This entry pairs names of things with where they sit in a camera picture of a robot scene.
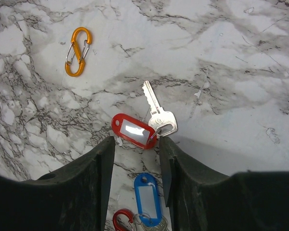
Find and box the red key tag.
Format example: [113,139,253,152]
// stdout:
[111,113,157,150]

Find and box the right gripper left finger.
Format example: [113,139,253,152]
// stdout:
[0,136,115,231]

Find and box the red S carabiner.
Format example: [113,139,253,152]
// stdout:
[112,208,134,231]

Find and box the orange S carabiner left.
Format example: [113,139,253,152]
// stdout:
[65,27,93,77]

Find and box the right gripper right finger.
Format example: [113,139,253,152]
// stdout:
[159,137,289,231]

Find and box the blue key tag middle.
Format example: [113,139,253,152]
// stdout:
[134,173,162,228]

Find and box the silver key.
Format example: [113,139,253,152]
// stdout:
[142,80,178,137]

